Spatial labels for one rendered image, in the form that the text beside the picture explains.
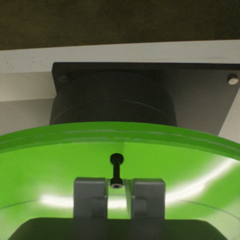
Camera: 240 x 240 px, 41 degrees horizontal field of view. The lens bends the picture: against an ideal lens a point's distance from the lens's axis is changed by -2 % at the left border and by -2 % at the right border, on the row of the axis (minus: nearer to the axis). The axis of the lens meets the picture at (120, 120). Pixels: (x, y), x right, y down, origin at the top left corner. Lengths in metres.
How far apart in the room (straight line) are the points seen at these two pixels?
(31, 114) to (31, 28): 1.12
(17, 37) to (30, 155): 1.39
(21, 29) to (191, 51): 1.23
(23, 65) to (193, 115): 0.21
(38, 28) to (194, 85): 1.21
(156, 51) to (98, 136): 0.20
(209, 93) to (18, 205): 0.24
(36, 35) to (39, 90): 1.17
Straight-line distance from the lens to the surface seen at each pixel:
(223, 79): 0.35
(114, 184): 0.18
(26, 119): 0.43
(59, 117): 0.33
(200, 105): 0.38
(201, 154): 0.19
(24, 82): 0.37
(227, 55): 0.36
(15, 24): 1.52
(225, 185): 0.22
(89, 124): 0.18
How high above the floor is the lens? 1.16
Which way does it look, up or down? 36 degrees down
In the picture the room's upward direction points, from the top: 180 degrees counter-clockwise
